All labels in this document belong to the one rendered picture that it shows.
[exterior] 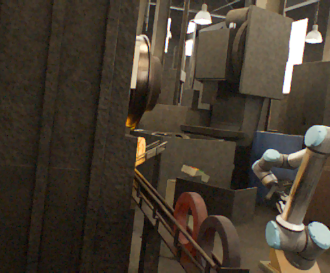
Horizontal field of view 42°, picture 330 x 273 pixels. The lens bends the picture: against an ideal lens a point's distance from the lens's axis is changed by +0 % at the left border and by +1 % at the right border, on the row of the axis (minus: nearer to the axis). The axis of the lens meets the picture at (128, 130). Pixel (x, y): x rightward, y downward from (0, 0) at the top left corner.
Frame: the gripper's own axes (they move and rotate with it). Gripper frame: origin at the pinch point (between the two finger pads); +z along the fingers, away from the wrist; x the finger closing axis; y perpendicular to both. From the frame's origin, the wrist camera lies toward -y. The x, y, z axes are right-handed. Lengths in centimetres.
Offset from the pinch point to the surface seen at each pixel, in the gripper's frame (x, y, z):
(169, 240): -100, -113, 32
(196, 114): 213, 121, -254
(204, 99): 177, 124, -249
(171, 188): 16, -54, -48
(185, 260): -108, -114, 42
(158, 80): -89, -78, -49
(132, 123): -72, -93, -41
